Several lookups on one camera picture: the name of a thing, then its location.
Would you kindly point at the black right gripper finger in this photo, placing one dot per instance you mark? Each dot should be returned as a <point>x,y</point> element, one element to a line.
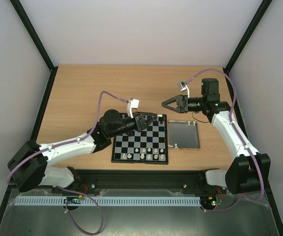
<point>174,107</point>
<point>173,100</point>

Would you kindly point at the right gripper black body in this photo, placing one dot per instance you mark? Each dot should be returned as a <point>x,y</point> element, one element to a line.
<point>183,104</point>

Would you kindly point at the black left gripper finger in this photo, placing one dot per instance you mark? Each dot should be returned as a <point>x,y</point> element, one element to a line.
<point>150,124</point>
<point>146,115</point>

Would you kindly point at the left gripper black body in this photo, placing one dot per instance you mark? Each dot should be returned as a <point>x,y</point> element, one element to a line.
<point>137,127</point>

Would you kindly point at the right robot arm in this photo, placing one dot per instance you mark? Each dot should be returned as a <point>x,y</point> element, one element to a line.
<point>250,168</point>

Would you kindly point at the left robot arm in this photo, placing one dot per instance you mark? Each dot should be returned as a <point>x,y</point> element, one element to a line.
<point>34,165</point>

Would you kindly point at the black rook right corner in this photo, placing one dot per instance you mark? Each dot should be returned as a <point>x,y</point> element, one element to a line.
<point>161,119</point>

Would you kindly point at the black white chessboard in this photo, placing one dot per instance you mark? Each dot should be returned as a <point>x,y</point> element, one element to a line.
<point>145,139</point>

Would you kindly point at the metal tray wooden rim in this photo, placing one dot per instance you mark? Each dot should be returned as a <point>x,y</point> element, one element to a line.
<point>186,136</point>

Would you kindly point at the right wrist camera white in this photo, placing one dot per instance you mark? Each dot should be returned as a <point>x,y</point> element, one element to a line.
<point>183,87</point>

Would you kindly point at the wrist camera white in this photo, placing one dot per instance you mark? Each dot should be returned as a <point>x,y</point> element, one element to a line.
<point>133,103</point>
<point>183,87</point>

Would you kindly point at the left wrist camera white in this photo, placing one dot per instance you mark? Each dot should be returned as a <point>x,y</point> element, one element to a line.
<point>133,103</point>

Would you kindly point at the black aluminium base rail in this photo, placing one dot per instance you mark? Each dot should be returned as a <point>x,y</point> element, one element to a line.
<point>187,182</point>

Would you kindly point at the white slotted cable duct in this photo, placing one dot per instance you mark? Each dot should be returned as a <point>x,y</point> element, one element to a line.
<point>108,201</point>

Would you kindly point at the purple cable floor loop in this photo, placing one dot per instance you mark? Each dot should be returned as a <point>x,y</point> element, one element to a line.
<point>91,221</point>

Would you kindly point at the black frame post right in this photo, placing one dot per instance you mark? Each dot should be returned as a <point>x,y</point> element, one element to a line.
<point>260,12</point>

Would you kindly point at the black frame post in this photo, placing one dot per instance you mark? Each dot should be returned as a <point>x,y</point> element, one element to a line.
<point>18,7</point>
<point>260,12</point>

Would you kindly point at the black frame post left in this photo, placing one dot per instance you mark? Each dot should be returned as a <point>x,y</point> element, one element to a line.
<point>18,7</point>

